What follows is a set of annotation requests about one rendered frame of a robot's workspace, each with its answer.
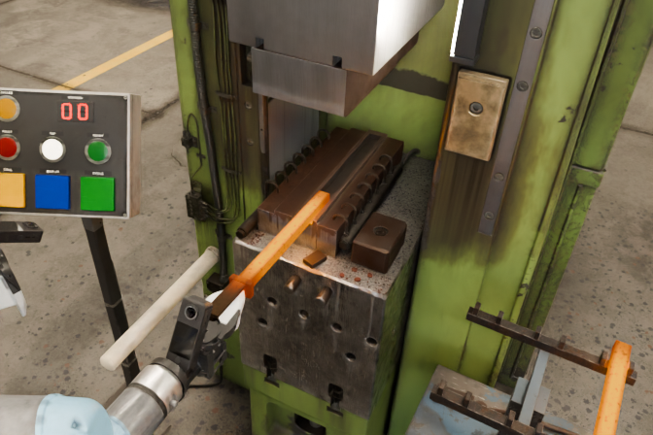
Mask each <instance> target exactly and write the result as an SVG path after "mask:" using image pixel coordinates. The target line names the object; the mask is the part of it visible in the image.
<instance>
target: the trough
mask: <svg viewBox="0 0 653 435"><path fill-rule="evenodd" d="M380 138H381V136H377V135H373V134H370V133H369V134H368V136H367V137H366V138H365V139H364V140H363V141H362V143H361V144H360V145H359V146H358V147H357V148H356V150H355V151H354V152H353V153H352V154H351V155H350V157H349V158H348V159H347V160H346V161H345V162H344V164H343V165H342V166H341V167H340V168H339V169H338V170H337V172H336V173H335V174H334V175H333V176H332V177H331V179H330V180H329V181H328V182H327V183H326V184H325V186H324V187H323V188H322V189H321V191H323V192H326V193H329V194H330V196H329V199H330V198H331V197H332V196H333V194H334V193H335V192H336V191H337V190H338V188H339V187H340V186H341V185H343V183H344V182H345V181H346V180H347V178H348V177H349V176H350V175H351V174H352V172H353V171H354V170H355V169H356V168H357V166H358V165H359V164H360V163H361V161H362V160H363V159H364V158H365V156H366V155H367V154H368V153H369V152H370V150H371V149H372V148H373V147H374V145H375V144H376V143H377V142H378V141H379V139H380Z"/></svg>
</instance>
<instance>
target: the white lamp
mask: <svg viewBox="0 0 653 435"><path fill-rule="evenodd" d="M42 150H43V154H44V156H45V157H47V158H49V159H57V158H59V157H60V156H61V154H62V146H61V145H60V143H59V142H58V141H56V140H53V139H51V140H47V141H46V142H45V143H44V144H43V148H42Z"/></svg>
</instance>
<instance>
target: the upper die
mask: <svg viewBox="0 0 653 435"><path fill-rule="evenodd" d="M418 37H419V31H418V32H417V33H416V34H415V35H414V36H413V37H412V38H411V39H410V40H409V41H408V42H407V43H406V44H405V45H404V46H403V47H402V48H401V49H400V50H399V51H398V52H397V53H396V54H395V55H394V56H393V57H392V58H391V59H390V60H389V61H388V62H387V63H386V64H384V65H383V66H382V67H381V68H380V69H379V70H378V71H377V72H376V73H375V74H374V75H373V76H370V75H366V74H363V73H359V72H355V71H350V70H346V69H342V59H341V60H340V61H338V62H337V63H336V64H335V65H334V66H330V65H326V64H323V63H318V62H314V61H310V60H306V59H302V58H298V57H294V56H290V55H285V54H281V53H278V52H274V51H270V50H265V49H264V47H263V44H262V45H260V46H259V47H257V48H255V47H251V51H252V75H253V92H254V93H258V94H261V95H265V96H269V97H272V98H276V99H280V100H283V101H287V102H291V103H294V104H297V105H301V106H304V107H308V108H312V109H315V110H319V111H323V112H326V113H330V114H334V115H337V116H341V117H344V116H346V115H347V114H348V113H349V112H350V111H351V110H352V109H353V108H354V107H355V106H356V105H357V104H358V103H359V102H360V101H361V100H362V98H363V97H364V96H365V95H366V94H367V93H368V92H369V90H370V89H371V88H372V87H374V86H375V85H376V84H377V83H378V82H379V81H380V80H381V79H382V78H383V77H384V76H385V75H386V74H387V73H388V72H389V71H390V70H391V69H392V68H393V67H394V66H395V65H396V64H397V63H398V62H399V61H400V60H401V58H402V57H403V56H405V55H406V54H407V53H408V52H409V51H410V50H411V49H412V48H413V47H414V46H415V45H416V44H417V42H418Z"/></svg>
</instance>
